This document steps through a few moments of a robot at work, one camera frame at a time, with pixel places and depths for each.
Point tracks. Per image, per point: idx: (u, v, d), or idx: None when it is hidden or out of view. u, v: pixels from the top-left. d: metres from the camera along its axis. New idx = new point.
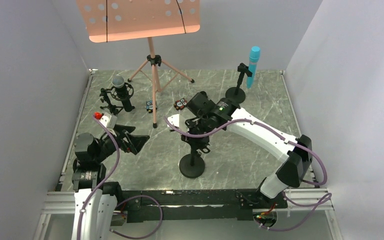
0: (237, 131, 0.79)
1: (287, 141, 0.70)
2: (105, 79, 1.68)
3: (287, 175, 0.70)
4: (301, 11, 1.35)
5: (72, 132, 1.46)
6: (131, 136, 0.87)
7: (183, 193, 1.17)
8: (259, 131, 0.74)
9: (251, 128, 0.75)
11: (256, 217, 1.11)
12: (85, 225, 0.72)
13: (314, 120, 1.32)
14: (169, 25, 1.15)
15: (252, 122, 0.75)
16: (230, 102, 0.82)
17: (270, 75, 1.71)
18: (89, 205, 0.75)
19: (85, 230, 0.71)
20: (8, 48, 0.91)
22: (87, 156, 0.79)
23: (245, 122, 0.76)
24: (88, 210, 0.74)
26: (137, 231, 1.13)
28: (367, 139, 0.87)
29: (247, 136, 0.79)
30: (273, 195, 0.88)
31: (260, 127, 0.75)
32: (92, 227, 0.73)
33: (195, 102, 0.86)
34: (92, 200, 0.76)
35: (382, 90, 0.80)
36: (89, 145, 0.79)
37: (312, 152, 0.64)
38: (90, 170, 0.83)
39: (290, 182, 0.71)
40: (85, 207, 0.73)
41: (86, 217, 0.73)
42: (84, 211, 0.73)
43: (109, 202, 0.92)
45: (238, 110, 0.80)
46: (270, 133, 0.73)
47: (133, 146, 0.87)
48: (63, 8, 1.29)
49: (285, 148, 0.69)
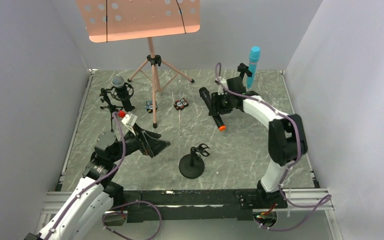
0: (249, 108, 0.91)
1: (276, 112, 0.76)
2: (105, 79, 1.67)
3: (274, 149, 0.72)
4: (301, 11, 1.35)
5: (72, 132, 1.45)
6: (149, 138, 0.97)
7: (183, 193, 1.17)
8: (259, 105, 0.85)
9: (256, 105, 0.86)
11: (256, 217, 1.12)
12: (71, 211, 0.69)
13: (314, 120, 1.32)
14: (170, 24, 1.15)
15: (258, 100, 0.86)
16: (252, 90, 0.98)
17: (270, 75, 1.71)
18: (86, 194, 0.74)
19: (68, 215, 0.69)
20: (7, 49, 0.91)
22: (104, 153, 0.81)
23: (254, 100, 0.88)
24: (82, 198, 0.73)
26: (136, 232, 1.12)
28: (366, 138, 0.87)
29: (255, 116, 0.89)
30: (269, 189, 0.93)
31: (263, 105, 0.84)
32: (75, 216, 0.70)
33: (234, 82, 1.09)
34: (90, 191, 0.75)
35: (381, 89, 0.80)
36: (109, 144, 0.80)
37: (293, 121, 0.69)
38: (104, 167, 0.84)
39: (276, 159, 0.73)
40: (81, 194, 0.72)
41: (75, 204, 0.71)
42: (78, 197, 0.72)
43: (104, 201, 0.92)
45: (255, 96, 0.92)
46: (267, 108, 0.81)
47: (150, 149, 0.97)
48: (63, 8, 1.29)
49: (273, 117, 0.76)
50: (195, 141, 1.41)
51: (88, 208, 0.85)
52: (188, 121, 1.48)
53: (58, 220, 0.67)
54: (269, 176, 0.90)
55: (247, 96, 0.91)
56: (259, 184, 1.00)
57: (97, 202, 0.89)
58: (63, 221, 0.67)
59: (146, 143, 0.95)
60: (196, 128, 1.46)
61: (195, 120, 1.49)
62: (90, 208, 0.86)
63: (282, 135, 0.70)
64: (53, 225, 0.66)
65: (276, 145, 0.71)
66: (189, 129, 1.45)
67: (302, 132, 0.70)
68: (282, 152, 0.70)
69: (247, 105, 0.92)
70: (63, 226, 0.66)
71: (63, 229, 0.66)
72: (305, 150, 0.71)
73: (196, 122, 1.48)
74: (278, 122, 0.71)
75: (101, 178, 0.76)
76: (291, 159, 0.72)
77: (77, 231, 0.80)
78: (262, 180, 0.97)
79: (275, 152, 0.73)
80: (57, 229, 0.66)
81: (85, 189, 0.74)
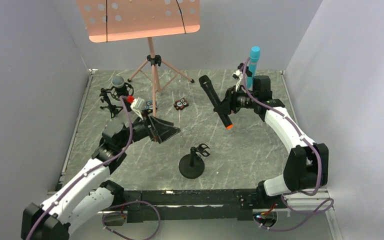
0: (269, 120, 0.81)
1: (302, 138, 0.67)
2: (105, 79, 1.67)
3: (291, 176, 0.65)
4: (302, 11, 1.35)
5: (72, 132, 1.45)
6: (156, 122, 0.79)
7: (183, 193, 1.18)
8: (283, 124, 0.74)
9: (280, 121, 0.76)
11: (256, 217, 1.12)
12: (76, 189, 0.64)
13: (314, 120, 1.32)
14: (170, 24, 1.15)
15: (284, 116, 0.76)
16: (278, 101, 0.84)
17: (270, 75, 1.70)
18: (93, 175, 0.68)
19: (74, 191, 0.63)
20: (7, 49, 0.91)
22: (112, 140, 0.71)
23: (278, 114, 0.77)
24: (89, 178, 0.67)
26: (136, 232, 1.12)
28: (367, 138, 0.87)
29: (275, 130, 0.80)
30: (270, 193, 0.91)
31: (288, 122, 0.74)
32: (80, 194, 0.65)
33: (262, 81, 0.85)
34: (97, 172, 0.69)
35: (381, 89, 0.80)
36: (117, 132, 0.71)
37: (317, 154, 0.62)
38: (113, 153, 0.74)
39: (290, 185, 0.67)
40: (88, 173, 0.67)
41: (82, 182, 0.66)
42: (85, 176, 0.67)
43: (104, 195, 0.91)
45: (281, 108, 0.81)
46: (292, 128, 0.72)
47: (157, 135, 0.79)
48: (63, 8, 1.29)
49: (297, 142, 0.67)
50: (195, 141, 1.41)
51: (87, 198, 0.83)
52: (188, 121, 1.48)
53: (62, 194, 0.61)
54: (273, 182, 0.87)
55: (270, 108, 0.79)
56: (260, 183, 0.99)
57: (97, 195, 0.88)
58: (68, 196, 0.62)
59: (154, 128, 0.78)
60: (196, 128, 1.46)
61: (195, 120, 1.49)
62: (90, 198, 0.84)
63: (303, 164, 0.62)
64: (57, 198, 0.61)
65: (294, 173, 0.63)
66: (189, 129, 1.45)
67: (326, 165, 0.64)
68: (299, 181, 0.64)
69: (270, 118, 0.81)
70: (67, 201, 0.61)
71: (66, 204, 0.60)
72: (324, 183, 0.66)
73: (196, 122, 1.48)
74: (301, 149, 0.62)
75: (109, 160, 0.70)
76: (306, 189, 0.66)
77: (77, 214, 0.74)
78: (264, 182, 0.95)
79: (291, 179, 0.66)
80: (61, 202, 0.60)
81: (93, 169, 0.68)
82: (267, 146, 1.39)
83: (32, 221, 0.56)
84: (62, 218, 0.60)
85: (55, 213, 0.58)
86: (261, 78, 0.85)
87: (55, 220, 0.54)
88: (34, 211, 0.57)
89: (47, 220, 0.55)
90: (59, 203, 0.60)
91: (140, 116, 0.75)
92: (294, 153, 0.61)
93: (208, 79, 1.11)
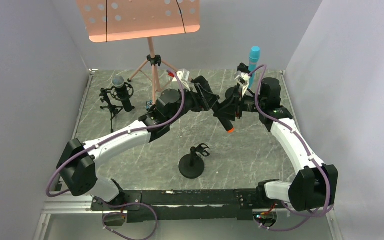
0: (275, 132, 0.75)
1: (311, 158, 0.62)
2: (105, 79, 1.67)
3: (296, 197, 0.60)
4: (302, 12, 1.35)
5: (72, 132, 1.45)
6: (203, 90, 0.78)
7: (183, 193, 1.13)
8: (290, 139, 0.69)
9: (287, 135, 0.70)
11: (256, 217, 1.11)
12: (117, 141, 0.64)
13: (314, 120, 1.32)
14: (169, 24, 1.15)
15: (292, 130, 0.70)
16: (286, 111, 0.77)
17: (270, 75, 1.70)
18: (135, 134, 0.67)
19: (115, 142, 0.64)
20: (8, 50, 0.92)
22: (163, 109, 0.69)
23: (286, 128, 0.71)
24: (131, 136, 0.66)
26: (136, 231, 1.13)
28: (367, 138, 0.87)
29: (281, 143, 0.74)
30: (270, 196, 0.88)
31: (296, 138, 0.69)
32: (118, 148, 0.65)
33: (272, 88, 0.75)
34: (140, 133, 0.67)
35: (382, 88, 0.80)
36: (170, 103, 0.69)
37: (326, 179, 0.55)
38: (159, 123, 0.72)
39: (295, 205, 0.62)
40: (132, 131, 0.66)
41: (124, 137, 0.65)
42: (129, 132, 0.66)
43: (115, 186, 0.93)
45: (289, 120, 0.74)
46: (302, 146, 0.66)
47: (206, 102, 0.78)
48: (63, 8, 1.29)
49: (305, 163, 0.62)
50: (195, 141, 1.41)
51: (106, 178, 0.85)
52: (188, 122, 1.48)
53: (103, 141, 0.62)
54: (276, 186, 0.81)
55: (276, 119, 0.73)
56: (260, 183, 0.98)
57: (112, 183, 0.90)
58: (108, 145, 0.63)
59: (202, 97, 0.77)
60: (196, 128, 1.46)
61: (195, 120, 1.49)
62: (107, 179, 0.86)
63: (311, 186, 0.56)
64: (99, 142, 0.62)
65: (300, 194, 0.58)
66: (189, 129, 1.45)
67: (334, 187, 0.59)
68: (305, 203, 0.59)
69: (276, 130, 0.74)
70: (105, 149, 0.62)
71: (104, 152, 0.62)
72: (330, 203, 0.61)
73: (196, 122, 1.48)
74: (310, 172, 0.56)
75: (155, 126, 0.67)
76: (312, 209, 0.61)
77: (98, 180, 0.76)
78: (265, 184, 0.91)
79: (296, 199, 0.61)
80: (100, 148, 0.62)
81: (138, 129, 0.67)
82: (267, 146, 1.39)
83: (72, 154, 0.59)
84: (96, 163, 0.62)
85: (93, 155, 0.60)
86: (270, 85, 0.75)
87: (90, 162, 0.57)
88: (76, 147, 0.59)
89: (83, 159, 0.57)
90: (99, 148, 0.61)
91: (187, 86, 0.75)
92: (302, 175, 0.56)
93: (206, 82, 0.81)
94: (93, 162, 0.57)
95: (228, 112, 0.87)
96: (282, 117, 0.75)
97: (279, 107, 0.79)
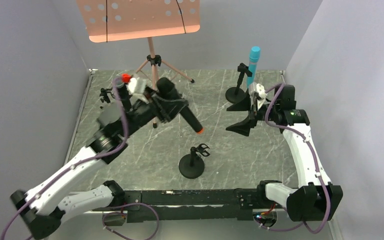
0: (288, 139, 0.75)
1: (318, 176, 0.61)
2: (105, 79, 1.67)
3: (293, 203, 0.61)
4: (302, 12, 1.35)
5: (72, 132, 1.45)
6: (162, 100, 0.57)
7: (183, 193, 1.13)
8: (301, 151, 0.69)
9: (299, 144, 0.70)
11: (256, 218, 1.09)
12: (61, 182, 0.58)
13: (314, 120, 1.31)
14: (169, 25, 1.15)
15: (305, 139, 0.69)
16: (303, 113, 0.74)
17: (270, 75, 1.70)
18: (82, 167, 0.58)
19: (59, 184, 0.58)
20: (8, 50, 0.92)
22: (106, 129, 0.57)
23: (299, 135, 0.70)
24: (76, 171, 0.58)
26: (136, 231, 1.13)
28: (367, 138, 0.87)
29: (292, 150, 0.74)
30: (270, 197, 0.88)
31: (308, 149, 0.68)
32: (67, 187, 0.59)
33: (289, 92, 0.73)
34: (87, 165, 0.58)
35: (382, 89, 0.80)
36: (112, 121, 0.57)
37: (328, 199, 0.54)
38: (112, 142, 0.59)
39: (291, 213, 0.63)
40: (75, 166, 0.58)
41: (68, 175, 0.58)
42: (72, 168, 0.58)
43: (103, 192, 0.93)
45: (303, 125, 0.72)
46: (312, 159, 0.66)
47: (164, 114, 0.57)
48: (63, 8, 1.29)
49: (310, 179, 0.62)
50: (195, 141, 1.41)
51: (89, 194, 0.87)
52: (188, 122, 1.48)
53: (44, 188, 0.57)
54: (276, 190, 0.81)
55: (287, 128, 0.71)
56: (259, 184, 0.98)
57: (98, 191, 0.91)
58: (50, 190, 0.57)
59: (159, 108, 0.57)
60: None
61: None
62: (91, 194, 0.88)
63: (311, 203, 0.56)
64: (40, 190, 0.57)
65: (298, 203, 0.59)
66: (189, 130, 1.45)
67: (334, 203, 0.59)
68: (299, 211, 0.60)
69: (290, 139, 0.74)
70: (49, 196, 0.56)
71: (48, 199, 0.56)
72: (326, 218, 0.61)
73: None
74: (313, 189, 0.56)
75: (100, 155, 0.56)
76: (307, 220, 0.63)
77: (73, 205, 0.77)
78: (266, 184, 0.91)
79: (291, 205, 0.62)
80: (43, 196, 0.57)
81: (80, 162, 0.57)
82: (267, 146, 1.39)
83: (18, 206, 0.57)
84: (48, 207, 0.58)
85: (35, 207, 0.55)
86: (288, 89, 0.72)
87: (32, 217, 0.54)
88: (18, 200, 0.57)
89: (28, 213, 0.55)
90: (42, 196, 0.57)
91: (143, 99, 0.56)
92: (304, 191, 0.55)
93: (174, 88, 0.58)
94: (34, 217, 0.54)
95: (241, 129, 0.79)
96: (300, 121, 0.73)
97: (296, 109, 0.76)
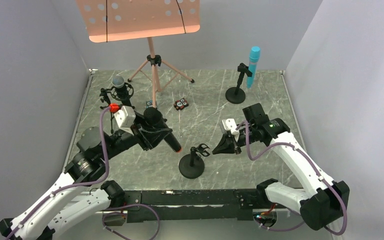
0: (280, 153, 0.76)
1: (322, 179, 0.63)
2: (105, 79, 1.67)
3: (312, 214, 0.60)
4: (302, 12, 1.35)
5: (72, 132, 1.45)
6: (146, 132, 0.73)
7: (183, 193, 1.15)
8: (297, 161, 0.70)
9: (291, 153, 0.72)
11: (256, 218, 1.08)
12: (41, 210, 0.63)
13: (314, 120, 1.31)
14: (169, 25, 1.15)
15: (294, 147, 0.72)
16: (282, 123, 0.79)
17: (270, 75, 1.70)
18: (62, 194, 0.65)
19: (40, 212, 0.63)
20: (7, 49, 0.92)
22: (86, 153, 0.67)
23: (287, 145, 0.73)
24: (56, 198, 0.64)
26: (136, 232, 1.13)
28: (366, 138, 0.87)
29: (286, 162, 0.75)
30: (272, 199, 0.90)
31: (301, 156, 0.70)
32: (48, 214, 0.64)
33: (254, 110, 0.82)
34: (66, 191, 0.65)
35: (381, 89, 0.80)
36: (92, 147, 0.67)
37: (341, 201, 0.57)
38: (91, 166, 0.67)
39: (312, 224, 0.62)
40: (54, 194, 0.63)
41: (48, 203, 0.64)
42: (52, 196, 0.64)
43: (99, 196, 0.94)
45: (285, 133, 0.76)
46: (308, 164, 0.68)
47: (147, 143, 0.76)
48: (63, 8, 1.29)
49: (317, 185, 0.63)
50: (195, 141, 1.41)
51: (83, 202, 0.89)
52: (188, 122, 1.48)
53: (27, 216, 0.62)
54: (279, 194, 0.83)
55: (274, 143, 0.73)
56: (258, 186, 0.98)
57: (93, 198, 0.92)
58: (32, 218, 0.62)
59: (144, 138, 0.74)
60: (196, 128, 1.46)
61: (195, 120, 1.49)
62: (85, 202, 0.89)
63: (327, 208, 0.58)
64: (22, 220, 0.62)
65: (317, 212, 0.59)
66: (189, 129, 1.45)
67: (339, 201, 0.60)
68: (321, 210, 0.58)
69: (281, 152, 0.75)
70: (31, 224, 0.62)
71: (30, 227, 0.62)
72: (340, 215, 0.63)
73: (196, 122, 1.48)
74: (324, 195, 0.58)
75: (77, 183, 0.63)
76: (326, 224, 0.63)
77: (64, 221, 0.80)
78: (266, 187, 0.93)
79: (311, 210, 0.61)
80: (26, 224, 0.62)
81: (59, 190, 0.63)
82: None
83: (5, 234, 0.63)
84: (32, 234, 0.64)
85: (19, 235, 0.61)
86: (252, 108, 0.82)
87: None
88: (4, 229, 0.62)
89: None
90: (24, 225, 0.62)
91: (130, 131, 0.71)
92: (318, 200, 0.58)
93: (161, 118, 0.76)
94: None
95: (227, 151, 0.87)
96: (280, 132, 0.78)
97: (272, 120, 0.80)
